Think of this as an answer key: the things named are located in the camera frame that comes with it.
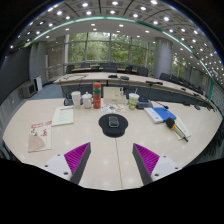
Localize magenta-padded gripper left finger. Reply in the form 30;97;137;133
43;142;92;185

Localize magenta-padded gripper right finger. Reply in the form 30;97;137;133
131;143;181;186

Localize black computer mouse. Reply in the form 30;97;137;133
108;115;120;129

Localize black mouse pad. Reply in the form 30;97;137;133
98;113;129;138

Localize black microphone yellow band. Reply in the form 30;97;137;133
165;117;190;143

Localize magazine with fan print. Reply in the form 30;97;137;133
27;120;53;154

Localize cream booklet red heading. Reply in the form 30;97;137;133
51;105;75;127

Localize blue and white book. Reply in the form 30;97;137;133
143;106;177;124

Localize dark flat desk device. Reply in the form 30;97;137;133
135;98;154;110

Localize white lidded mug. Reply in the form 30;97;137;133
81;91;94;110

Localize white paper cup stack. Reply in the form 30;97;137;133
70;90;82;109

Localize green printed paper cup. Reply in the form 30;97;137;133
128;88;140;110

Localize colourful sticker sheet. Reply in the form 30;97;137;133
100;103;126;114

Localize red thermos bottle green band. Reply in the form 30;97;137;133
92;81;102;110

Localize cream cardboard box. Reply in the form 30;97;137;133
102;86;128;106

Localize long curved conference desk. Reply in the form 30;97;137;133
53;71;214;111

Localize grey boxy monitor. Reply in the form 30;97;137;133
20;81;37;99

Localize white floor appliance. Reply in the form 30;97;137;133
34;75;44;92

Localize dark office chairs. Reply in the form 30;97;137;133
64;61;214;108

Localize ceiling lights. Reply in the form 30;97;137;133
9;0;224;78

